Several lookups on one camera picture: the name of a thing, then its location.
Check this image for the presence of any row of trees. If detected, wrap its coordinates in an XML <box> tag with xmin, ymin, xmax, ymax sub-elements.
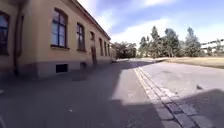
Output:
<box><xmin>111</xmin><ymin>25</ymin><xmax>224</xmax><ymax>60</ymax></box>

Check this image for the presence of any yellow building with dark windows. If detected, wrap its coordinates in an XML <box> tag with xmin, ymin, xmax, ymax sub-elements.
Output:
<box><xmin>0</xmin><ymin>0</ymin><xmax>113</xmax><ymax>80</ymax></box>

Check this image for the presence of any white building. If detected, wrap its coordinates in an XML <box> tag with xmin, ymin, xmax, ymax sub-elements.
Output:
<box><xmin>200</xmin><ymin>38</ymin><xmax>224</xmax><ymax>54</ymax></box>

